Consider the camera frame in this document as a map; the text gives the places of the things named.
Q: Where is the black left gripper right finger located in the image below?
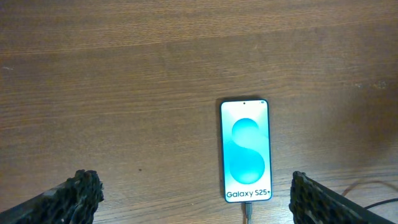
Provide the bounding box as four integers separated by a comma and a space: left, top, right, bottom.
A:
289, 171, 393, 224

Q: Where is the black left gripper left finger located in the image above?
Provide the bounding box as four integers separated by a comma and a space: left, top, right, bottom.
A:
1, 169, 104, 224

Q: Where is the black charging cable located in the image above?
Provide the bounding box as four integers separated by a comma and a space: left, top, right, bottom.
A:
244, 180, 398, 224

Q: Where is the blue Galaxy smartphone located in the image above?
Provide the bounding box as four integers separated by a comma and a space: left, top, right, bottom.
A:
220, 99, 273, 203

